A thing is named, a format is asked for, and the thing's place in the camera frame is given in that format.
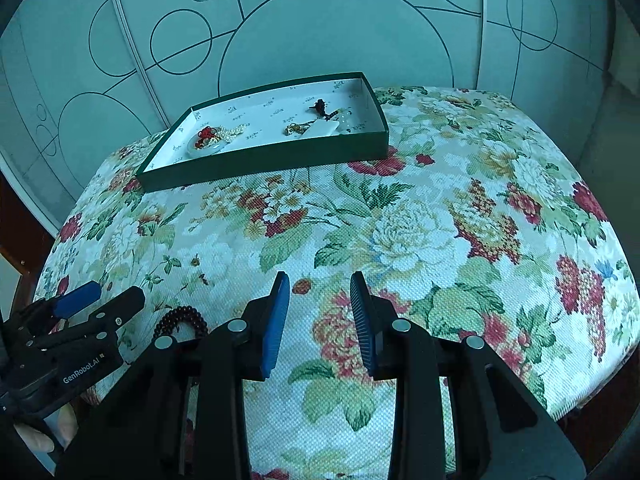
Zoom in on cream pearl necklace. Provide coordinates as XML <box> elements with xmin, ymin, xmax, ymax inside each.
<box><xmin>214</xmin><ymin>122</ymin><xmax>249</xmax><ymax>143</ymax></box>

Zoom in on green jewelry box tray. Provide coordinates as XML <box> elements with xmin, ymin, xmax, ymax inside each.
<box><xmin>137</xmin><ymin>73</ymin><xmax>390</xmax><ymax>192</ymax></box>

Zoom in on person's left hand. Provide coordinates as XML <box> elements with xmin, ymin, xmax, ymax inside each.
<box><xmin>13</xmin><ymin>404</ymin><xmax>78</xmax><ymax>453</ymax></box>

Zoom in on floral quilted bedspread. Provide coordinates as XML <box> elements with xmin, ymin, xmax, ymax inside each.
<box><xmin>36</xmin><ymin>87</ymin><xmax>639</xmax><ymax>479</ymax></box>

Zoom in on gold chain jewelry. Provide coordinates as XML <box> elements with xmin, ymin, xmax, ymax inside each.
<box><xmin>284</xmin><ymin>122</ymin><xmax>312</xmax><ymax>136</ymax></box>

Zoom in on black braided cord pendant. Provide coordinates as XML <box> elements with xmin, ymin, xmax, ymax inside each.
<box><xmin>309</xmin><ymin>99</ymin><xmax>341</xmax><ymax>122</ymax></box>

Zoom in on dark red bead bracelet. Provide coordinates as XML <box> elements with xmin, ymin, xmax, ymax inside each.
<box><xmin>152</xmin><ymin>304</ymin><xmax>210</xmax><ymax>344</ymax></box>

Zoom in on frosted glass wardrobe doors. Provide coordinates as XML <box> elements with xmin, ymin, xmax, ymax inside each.
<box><xmin>1</xmin><ymin>0</ymin><xmax>615</xmax><ymax>233</ymax></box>

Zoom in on red cord gold pendant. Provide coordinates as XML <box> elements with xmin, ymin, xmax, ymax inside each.
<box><xmin>194</xmin><ymin>126</ymin><xmax>220</xmax><ymax>151</ymax></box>

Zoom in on pale jade bangle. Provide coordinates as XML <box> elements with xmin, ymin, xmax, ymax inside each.
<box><xmin>186</xmin><ymin>126</ymin><xmax>228</xmax><ymax>158</ymax></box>

